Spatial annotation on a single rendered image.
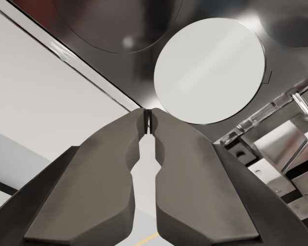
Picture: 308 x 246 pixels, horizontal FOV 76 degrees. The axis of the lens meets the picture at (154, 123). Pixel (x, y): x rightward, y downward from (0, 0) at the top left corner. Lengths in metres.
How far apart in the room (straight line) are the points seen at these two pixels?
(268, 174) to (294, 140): 0.06
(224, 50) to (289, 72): 0.07
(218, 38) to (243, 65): 0.03
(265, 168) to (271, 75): 0.11
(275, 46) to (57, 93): 0.27
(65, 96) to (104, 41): 0.15
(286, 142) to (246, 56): 0.14
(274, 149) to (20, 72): 0.35
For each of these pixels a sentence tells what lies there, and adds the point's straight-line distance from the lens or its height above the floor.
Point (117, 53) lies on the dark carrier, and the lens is 0.18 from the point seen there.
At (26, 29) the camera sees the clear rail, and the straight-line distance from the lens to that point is 0.20.
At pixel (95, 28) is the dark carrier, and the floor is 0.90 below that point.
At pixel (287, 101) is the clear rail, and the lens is 0.23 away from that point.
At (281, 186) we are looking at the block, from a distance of 0.31.
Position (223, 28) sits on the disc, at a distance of 0.19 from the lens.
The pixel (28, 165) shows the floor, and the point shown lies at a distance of 1.80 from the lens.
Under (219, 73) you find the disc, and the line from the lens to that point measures 0.20.
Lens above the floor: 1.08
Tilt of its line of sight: 57 degrees down
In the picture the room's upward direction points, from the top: 180 degrees counter-clockwise
